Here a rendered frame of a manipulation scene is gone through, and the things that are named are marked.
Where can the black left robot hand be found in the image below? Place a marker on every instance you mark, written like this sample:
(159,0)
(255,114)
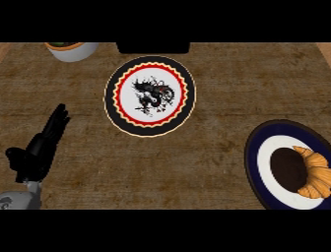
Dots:
(37,154)

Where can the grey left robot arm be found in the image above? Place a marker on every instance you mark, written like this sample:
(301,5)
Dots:
(18,198)

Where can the black rimmed dragon print plate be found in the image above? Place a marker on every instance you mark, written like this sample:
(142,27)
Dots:
(150,95)

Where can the blue rimmed white plate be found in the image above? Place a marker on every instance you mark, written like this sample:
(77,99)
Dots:
(283,170)

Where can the golden croissant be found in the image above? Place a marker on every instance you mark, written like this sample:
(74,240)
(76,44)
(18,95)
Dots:
(317,174)

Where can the white pot with orange rim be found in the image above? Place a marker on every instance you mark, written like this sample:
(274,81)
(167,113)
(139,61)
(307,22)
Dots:
(73,50)

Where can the black box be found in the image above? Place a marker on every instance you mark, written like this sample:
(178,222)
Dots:
(153,47)

